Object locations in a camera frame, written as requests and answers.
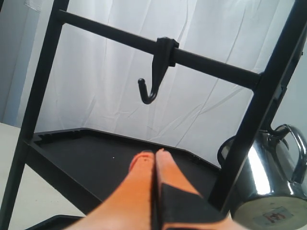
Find black side hook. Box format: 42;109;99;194
266;84;287;133

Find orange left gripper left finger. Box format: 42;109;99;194
67;151;155;230

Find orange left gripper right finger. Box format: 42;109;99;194
155;149;242;230

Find black hook on rail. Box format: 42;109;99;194
138;37;179;104

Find stainless steel mug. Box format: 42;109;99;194
229;124;307;230

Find black two-shelf metal rack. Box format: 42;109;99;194
0;0;307;230

